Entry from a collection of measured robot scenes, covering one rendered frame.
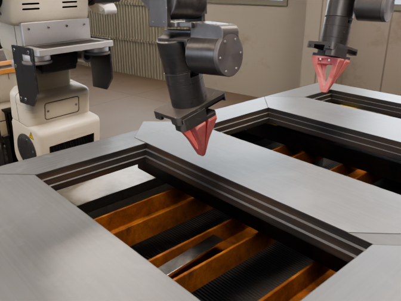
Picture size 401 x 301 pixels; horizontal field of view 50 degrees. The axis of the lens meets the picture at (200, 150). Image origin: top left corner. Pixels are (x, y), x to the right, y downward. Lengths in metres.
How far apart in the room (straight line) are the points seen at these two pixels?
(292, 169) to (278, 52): 3.77
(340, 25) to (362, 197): 0.36
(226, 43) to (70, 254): 0.36
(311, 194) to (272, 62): 3.92
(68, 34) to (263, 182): 0.78
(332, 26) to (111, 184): 0.70
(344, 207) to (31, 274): 0.49
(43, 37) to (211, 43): 0.80
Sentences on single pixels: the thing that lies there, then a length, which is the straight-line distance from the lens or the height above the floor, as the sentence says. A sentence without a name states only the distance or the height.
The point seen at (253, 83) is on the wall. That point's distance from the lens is 4.83.
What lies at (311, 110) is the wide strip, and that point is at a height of 0.85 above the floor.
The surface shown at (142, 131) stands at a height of 0.86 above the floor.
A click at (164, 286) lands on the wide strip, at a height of 0.85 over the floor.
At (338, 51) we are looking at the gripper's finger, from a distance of 0.94.
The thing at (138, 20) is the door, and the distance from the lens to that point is 5.81.
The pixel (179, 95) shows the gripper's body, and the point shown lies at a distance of 0.66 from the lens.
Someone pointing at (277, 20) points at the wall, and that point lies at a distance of 4.61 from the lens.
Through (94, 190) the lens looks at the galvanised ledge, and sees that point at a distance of 1.21.
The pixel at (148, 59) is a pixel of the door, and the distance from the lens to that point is 5.76.
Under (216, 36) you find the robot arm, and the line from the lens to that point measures 0.59.
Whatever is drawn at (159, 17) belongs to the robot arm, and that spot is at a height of 1.16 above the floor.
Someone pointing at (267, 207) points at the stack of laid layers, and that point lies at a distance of 0.78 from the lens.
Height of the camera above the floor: 1.21
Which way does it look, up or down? 22 degrees down
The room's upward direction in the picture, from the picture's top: straight up
